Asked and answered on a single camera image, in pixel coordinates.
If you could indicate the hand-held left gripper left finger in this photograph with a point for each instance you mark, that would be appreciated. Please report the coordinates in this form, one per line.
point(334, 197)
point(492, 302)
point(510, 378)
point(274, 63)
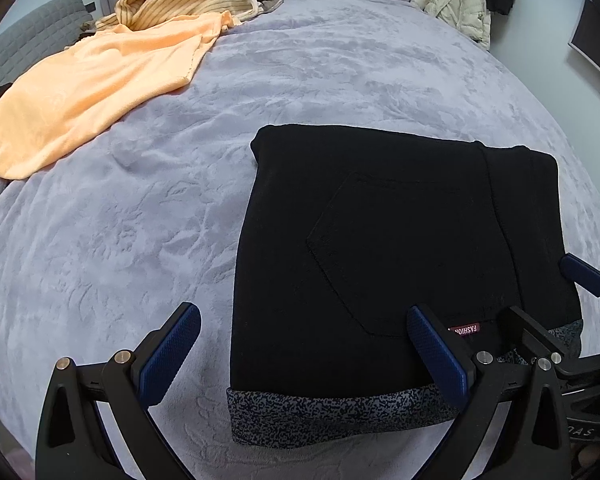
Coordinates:
point(170, 355)

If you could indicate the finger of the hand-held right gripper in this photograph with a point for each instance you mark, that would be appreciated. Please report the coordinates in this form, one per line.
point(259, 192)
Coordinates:
point(582, 272)
point(530, 332)

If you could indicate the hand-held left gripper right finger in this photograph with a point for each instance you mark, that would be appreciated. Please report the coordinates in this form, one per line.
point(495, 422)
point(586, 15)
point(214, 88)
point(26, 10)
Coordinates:
point(440, 360)

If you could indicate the black pants with speckled lining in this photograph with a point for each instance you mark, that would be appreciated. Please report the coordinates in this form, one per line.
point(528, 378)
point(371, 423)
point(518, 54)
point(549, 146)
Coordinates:
point(380, 235)

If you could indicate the grey plush blanket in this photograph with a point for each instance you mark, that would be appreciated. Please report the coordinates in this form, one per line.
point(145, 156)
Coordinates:
point(130, 210)

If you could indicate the orange cloth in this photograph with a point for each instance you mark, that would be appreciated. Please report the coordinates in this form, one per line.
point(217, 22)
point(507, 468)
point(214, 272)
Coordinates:
point(80, 85)

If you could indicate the beige puffer jacket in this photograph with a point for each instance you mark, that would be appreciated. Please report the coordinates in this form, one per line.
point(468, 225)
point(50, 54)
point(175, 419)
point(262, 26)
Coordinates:
point(455, 5)

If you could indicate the yellow striped garment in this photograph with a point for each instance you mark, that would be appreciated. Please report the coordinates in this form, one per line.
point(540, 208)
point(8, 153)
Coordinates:
point(170, 0)

